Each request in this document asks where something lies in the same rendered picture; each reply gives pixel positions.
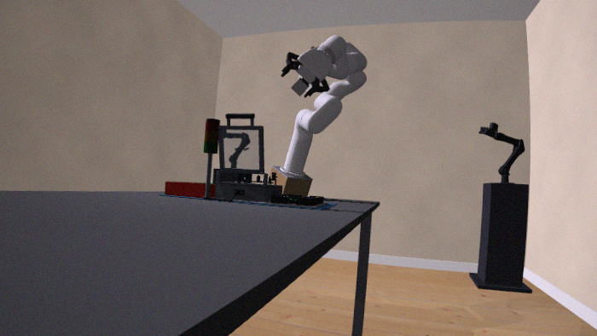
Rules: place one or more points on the red open-top bin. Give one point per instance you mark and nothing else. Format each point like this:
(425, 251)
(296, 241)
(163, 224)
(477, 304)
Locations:
(188, 189)

